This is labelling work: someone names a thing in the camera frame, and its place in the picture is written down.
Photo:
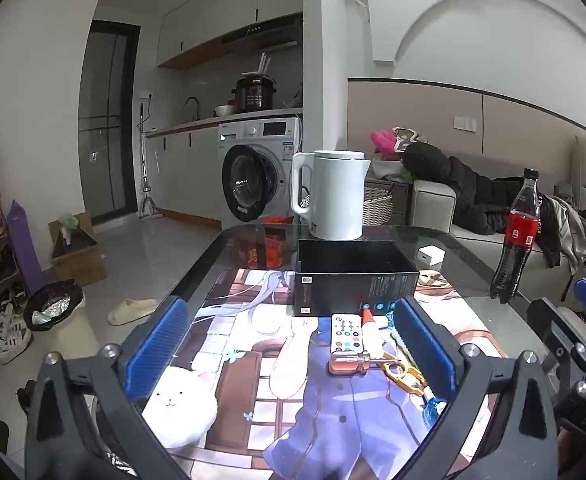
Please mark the mop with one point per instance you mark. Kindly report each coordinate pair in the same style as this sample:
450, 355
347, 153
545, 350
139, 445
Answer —
148, 200

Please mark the dark glass door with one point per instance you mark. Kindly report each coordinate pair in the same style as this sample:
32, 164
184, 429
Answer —
108, 125

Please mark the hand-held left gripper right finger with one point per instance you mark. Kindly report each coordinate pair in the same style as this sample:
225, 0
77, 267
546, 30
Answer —
423, 352

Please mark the red bag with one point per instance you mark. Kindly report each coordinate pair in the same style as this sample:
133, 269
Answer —
268, 252

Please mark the blue transparent plastic piece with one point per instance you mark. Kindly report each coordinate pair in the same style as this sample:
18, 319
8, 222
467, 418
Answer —
435, 410

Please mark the patterned cloth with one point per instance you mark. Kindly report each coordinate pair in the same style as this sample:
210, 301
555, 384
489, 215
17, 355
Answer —
409, 139

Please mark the black jacket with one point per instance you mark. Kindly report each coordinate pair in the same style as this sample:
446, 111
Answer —
453, 180

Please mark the cola bottle with red label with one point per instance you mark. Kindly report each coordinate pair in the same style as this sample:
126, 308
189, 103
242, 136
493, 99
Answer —
518, 230

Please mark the white electric kettle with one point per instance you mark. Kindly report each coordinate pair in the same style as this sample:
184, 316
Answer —
333, 195

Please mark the grey jacket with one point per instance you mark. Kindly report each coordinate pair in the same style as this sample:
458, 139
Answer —
568, 230

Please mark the white sneakers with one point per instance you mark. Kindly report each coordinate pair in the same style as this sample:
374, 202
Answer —
8, 337

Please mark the pink cloth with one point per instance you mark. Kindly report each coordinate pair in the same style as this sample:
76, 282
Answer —
384, 142

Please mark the range hood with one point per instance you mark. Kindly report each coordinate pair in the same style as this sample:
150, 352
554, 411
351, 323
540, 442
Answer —
263, 37

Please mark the white remote control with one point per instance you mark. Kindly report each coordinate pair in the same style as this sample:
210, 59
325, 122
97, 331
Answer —
345, 335

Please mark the kitchen faucet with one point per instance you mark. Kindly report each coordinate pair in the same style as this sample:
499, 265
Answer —
196, 107

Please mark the kitchen counter cabinets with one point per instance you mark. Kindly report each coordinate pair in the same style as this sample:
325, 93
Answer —
188, 170

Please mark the yellow scissors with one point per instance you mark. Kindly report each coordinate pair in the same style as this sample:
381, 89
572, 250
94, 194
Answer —
403, 374

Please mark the purple yoga mat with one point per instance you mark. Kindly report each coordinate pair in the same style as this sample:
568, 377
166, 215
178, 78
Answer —
23, 245

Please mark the glue bottle with red cap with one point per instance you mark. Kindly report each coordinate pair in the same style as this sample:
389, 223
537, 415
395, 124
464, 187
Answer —
374, 340

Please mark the small white charger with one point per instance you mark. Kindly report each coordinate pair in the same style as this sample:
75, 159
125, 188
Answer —
430, 255

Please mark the trash bin with black bag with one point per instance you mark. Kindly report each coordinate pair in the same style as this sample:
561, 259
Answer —
53, 307

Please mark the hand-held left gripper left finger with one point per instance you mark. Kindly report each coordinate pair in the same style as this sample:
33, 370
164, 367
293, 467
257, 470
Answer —
157, 347

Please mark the white bowl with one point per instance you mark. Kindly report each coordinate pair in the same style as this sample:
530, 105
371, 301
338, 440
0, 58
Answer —
224, 110

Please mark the brown cardboard box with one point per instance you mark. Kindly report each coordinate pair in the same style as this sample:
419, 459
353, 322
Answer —
80, 262

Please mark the grey sofa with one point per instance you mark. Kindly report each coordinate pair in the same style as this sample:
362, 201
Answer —
433, 205

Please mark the white wall cabinets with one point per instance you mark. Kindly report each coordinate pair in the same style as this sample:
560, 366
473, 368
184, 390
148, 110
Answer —
213, 15

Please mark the beige slipper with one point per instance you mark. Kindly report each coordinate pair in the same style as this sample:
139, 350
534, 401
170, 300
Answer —
133, 311

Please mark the white washing machine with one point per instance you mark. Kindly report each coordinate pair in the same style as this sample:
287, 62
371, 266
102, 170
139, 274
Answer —
273, 135

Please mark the printed desk mat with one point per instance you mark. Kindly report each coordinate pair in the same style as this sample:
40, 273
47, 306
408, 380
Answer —
283, 410

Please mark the wall switch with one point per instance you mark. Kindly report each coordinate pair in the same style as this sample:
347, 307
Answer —
465, 124

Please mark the black cardboard box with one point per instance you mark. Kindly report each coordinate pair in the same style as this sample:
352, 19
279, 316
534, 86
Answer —
333, 290

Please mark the black pressure cooker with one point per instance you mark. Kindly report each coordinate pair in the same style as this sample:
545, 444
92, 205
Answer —
254, 94

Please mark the wicker basket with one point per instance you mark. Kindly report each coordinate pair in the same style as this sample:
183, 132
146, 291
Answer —
380, 207

